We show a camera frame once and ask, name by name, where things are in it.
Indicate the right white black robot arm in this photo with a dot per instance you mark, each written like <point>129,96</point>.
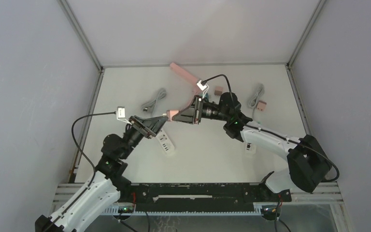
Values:
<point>308,164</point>

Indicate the brown pink plug adapter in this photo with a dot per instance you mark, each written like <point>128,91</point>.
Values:
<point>218,91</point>

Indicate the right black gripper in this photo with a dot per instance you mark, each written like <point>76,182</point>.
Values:
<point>192,114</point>

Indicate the white power strip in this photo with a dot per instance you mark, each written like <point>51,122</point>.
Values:
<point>165,142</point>
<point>250,149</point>

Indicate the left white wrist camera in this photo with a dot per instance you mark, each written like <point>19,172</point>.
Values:
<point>121,115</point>

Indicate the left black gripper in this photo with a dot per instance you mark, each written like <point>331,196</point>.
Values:
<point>148,127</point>

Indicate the pink power strip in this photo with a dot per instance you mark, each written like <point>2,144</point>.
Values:
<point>184,74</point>

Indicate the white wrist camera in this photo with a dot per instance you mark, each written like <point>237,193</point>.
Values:
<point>121,115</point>
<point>203,87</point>

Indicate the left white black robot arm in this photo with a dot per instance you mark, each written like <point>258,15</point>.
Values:
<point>107,183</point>

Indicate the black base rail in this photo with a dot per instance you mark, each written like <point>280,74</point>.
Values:
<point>200,196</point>

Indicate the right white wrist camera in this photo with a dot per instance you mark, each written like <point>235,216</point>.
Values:
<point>203,87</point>

